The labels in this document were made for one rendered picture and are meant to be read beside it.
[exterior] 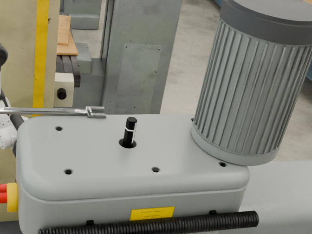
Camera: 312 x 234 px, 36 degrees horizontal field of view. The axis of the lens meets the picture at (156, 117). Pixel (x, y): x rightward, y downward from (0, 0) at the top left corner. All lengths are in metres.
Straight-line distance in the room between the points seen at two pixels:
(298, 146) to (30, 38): 3.17
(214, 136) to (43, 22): 1.83
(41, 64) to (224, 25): 1.96
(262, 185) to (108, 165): 0.44
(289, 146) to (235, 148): 4.01
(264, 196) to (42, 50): 1.85
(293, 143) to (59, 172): 4.29
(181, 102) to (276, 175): 3.99
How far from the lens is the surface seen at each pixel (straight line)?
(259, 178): 1.23
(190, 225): 0.97
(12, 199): 1.02
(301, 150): 4.99
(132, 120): 0.97
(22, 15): 2.68
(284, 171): 1.29
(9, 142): 1.56
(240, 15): 0.90
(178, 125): 1.09
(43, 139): 0.99
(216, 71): 0.95
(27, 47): 2.75
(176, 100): 5.23
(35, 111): 1.06
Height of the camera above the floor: 2.45
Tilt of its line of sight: 30 degrees down
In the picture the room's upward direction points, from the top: 11 degrees clockwise
